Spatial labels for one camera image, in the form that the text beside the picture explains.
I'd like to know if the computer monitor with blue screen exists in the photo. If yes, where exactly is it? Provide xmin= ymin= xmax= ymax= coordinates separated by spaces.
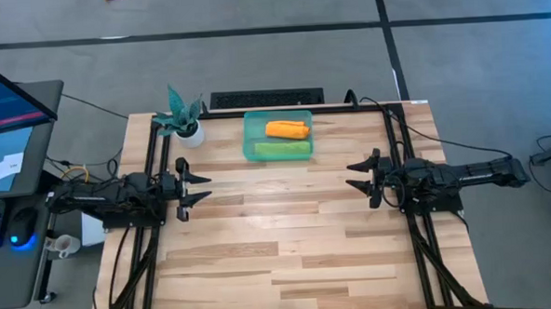
xmin=0 ymin=50 xmax=60 ymax=139

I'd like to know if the artificial plant in white pot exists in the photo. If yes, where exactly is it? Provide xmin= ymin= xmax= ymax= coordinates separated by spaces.
xmin=150 ymin=81 xmax=208 ymax=151

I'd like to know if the white cup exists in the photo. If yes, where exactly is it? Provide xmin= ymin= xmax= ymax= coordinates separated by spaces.
xmin=43 ymin=232 xmax=83 ymax=261

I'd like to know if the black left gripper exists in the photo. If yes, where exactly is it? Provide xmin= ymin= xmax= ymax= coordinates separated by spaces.
xmin=158 ymin=169 xmax=214 ymax=223

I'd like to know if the white box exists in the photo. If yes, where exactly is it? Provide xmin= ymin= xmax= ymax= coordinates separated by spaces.
xmin=80 ymin=212 xmax=107 ymax=248

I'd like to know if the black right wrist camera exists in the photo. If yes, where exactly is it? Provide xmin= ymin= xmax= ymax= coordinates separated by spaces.
xmin=368 ymin=189 xmax=384 ymax=211

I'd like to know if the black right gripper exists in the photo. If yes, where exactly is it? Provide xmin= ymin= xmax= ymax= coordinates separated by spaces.
xmin=343 ymin=146 xmax=408 ymax=199

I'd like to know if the teal translucent plastic basket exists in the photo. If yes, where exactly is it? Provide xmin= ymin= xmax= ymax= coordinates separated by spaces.
xmin=240 ymin=108 xmax=316 ymax=165

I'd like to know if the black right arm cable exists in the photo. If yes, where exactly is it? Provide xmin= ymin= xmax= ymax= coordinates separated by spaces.
xmin=343 ymin=82 xmax=514 ymax=168

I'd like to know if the green microfiber towel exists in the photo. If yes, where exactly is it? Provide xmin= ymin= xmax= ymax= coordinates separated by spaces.
xmin=254 ymin=140 xmax=313 ymax=158

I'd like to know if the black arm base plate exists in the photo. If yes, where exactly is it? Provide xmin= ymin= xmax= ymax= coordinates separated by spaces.
xmin=101 ymin=208 xmax=168 ymax=231
xmin=395 ymin=190 xmax=465 ymax=216

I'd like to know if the yellow cable by cart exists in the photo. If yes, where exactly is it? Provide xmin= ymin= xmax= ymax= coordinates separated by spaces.
xmin=57 ymin=163 xmax=91 ymax=184

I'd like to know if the white paper note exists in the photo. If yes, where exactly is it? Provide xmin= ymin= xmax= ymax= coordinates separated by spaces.
xmin=0 ymin=152 xmax=26 ymax=182

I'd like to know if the black aluminium table frame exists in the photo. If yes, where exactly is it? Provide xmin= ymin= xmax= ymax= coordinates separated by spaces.
xmin=75 ymin=96 xmax=491 ymax=309

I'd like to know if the black right camera cable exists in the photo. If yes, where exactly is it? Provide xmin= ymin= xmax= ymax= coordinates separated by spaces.
xmin=380 ymin=172 xmax=408 ymax=210

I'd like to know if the orange microfiber towel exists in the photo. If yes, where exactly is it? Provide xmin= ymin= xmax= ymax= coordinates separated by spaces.
xmin=263 ymin=118 xmax=313 ymax=142

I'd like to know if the black floor cable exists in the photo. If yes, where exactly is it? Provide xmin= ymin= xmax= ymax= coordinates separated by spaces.
xmin=60 ymin=89 xmax=129 ymax=123

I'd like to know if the black computer mouse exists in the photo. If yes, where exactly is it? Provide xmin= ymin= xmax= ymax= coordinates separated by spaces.
xmin=3 ymin=205 xmax=41 ymax=251

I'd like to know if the grey computer cart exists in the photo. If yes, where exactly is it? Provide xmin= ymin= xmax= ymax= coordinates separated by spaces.
xmin=0 ymin=78 xmax=74 ymax=309

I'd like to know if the black cart support bar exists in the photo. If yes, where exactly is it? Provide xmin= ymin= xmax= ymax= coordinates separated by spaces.
xmin=38 ymin=168 xmax=73 ymax=194

